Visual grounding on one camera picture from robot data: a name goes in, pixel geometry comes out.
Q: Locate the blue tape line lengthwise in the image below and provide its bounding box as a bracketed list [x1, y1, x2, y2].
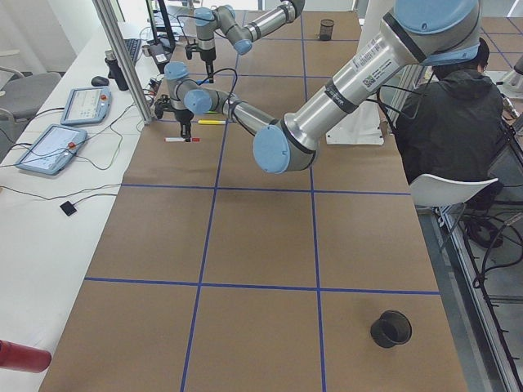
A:
[179, 11, 247, 392]

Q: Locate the teach pendant far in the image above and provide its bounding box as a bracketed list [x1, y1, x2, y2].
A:
[60, 87, 112, 126]

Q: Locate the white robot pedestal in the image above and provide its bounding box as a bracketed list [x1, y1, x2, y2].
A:
[326, 0, 395, 145]

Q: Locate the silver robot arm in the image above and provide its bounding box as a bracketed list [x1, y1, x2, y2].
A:
[185, 0, 305, 82]
[154, 1, 481, 173]

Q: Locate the black mesh cup far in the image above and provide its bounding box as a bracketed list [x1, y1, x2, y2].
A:
[319, 19, 334, 41]

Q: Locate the red bottle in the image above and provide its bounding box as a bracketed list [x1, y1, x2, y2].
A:
[1, 341, 51, 373]

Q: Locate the small black sensor box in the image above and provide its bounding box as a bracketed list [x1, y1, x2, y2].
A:
[60, 201, 77, 216]

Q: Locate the yellow highlighter pen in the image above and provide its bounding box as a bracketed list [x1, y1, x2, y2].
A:
[198, 119, 226, 125]

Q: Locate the black mesh cup near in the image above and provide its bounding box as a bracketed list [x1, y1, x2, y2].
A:
[370, 310, 413, 349]

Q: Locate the teach pendant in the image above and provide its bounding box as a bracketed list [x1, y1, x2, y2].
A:
[15, 124, 87, 176]
[60, 87, 112, 126]

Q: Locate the teach pendant near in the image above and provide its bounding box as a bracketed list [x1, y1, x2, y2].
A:
[15, 124, 87, 176]

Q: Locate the black computer mouse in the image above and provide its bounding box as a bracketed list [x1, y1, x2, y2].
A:
[91, 76, 110, 87]

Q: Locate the black water bottle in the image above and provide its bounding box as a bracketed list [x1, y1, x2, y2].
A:
[105, 50, 129, 91]

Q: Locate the person in black jacket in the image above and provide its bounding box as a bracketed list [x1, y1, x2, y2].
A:
[393, 38, 503, 183]

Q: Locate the brown paper table cover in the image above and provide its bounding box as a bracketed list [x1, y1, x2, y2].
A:
[38, 10, 471, 392]

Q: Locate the aluminium frame post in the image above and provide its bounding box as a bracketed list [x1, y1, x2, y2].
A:
[92, 0, 152, 125]

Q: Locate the black mesh cup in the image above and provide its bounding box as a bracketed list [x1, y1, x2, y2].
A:
[370, 310, 413, 349]
[319, 19, 334, 41]

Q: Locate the white marker red cap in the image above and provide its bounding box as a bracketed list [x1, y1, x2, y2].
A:
[164, 137, 201, 143]

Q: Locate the black keyboard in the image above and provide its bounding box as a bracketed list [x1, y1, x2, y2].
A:
[123, 38, 142, 64]

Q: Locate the white plastic chair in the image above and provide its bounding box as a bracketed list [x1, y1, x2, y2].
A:
[409, 174, 498, 207]

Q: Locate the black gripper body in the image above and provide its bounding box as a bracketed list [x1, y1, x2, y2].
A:
[154, 94, 194, 123]
[185, 39, 216, 62]

